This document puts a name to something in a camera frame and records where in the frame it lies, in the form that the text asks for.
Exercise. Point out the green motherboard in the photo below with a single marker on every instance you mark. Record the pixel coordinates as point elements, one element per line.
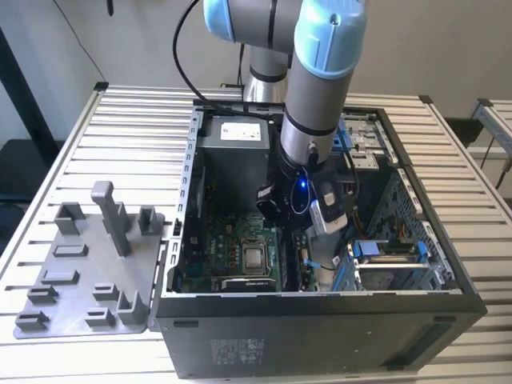
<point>224,240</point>

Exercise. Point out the grey parts rack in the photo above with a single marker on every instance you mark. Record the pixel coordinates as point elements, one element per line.
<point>80,288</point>

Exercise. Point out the CPU socket with silver CPU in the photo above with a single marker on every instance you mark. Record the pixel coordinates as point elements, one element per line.
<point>254,258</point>

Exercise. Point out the white power supply label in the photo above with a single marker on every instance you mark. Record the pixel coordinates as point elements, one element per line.
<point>240,131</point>

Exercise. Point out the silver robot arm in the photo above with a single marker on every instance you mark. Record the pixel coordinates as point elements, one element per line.
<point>316,100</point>

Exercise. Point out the black graphics card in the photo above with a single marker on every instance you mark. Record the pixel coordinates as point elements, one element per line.
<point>248,285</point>

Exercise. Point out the green RAM stick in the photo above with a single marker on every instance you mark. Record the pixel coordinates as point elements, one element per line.
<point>285,260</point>

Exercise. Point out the blue disk carrier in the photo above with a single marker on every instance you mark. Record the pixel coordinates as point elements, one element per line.
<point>368,249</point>

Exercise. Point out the black chair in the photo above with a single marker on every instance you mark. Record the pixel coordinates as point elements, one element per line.
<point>28,168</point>

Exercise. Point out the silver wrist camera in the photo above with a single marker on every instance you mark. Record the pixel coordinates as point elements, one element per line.
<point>328,208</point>

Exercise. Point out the black PC case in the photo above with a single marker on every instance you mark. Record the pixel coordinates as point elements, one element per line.
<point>280,344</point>

